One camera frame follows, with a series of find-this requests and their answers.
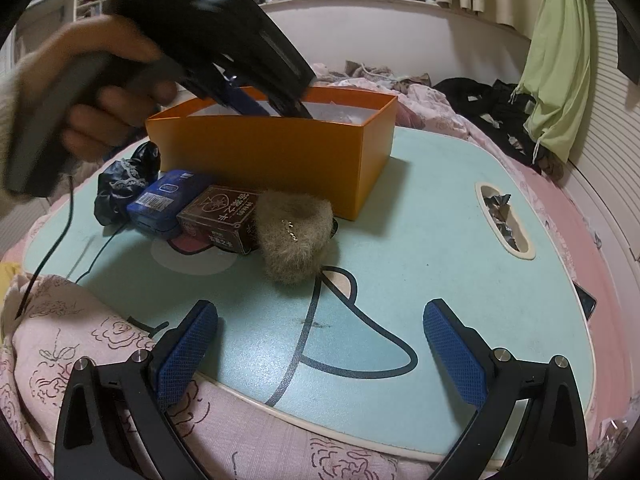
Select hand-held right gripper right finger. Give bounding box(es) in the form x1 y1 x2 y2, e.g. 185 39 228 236
422 298 591 480

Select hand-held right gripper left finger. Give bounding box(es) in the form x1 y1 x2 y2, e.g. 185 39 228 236
54 300 219 480

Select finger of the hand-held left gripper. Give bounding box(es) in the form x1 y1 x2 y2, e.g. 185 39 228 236
269 92 315 121
214 74 272 117

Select orange cardboard box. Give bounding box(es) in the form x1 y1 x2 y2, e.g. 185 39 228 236
145 85 399 221

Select brown printed box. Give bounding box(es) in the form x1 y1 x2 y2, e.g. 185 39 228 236
176 185 261 256

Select blue labelled box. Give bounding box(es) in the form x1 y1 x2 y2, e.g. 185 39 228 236
126 170 213 241

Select beige furry pouch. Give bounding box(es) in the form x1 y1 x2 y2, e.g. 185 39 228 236
252 190 337 283

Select black lace cloth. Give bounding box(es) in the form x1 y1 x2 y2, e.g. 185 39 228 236
94 141 162 227

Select person's left forearm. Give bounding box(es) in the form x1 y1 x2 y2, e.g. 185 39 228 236
0 57 33 218

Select light blue cartoon lap desktop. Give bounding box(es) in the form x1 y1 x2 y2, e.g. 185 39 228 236
22 125 598 461

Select person's left hand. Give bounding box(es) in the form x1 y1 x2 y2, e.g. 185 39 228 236
22 12 179 164

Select beige knit clothes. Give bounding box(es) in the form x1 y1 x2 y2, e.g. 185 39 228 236
312 60 433 88

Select pink rose print blanket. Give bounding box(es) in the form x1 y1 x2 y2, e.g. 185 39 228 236
0 62 626 480

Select white shelf unit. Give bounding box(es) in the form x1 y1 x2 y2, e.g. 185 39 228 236
10 0 126 76

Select black smartphone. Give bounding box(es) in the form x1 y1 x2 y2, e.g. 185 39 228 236
572 282 598 321

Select crumpled foil wrappers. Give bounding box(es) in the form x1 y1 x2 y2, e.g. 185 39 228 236
482 191 523 251

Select black clothes pile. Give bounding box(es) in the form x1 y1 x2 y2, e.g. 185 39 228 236
432 77 543 171

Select light green hanging cloth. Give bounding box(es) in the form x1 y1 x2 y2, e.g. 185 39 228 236
514 0 593 163

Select black hanging garment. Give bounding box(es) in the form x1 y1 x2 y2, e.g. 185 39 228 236
612 5 640 86

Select black cable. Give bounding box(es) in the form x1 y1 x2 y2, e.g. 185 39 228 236
15 175 76 321

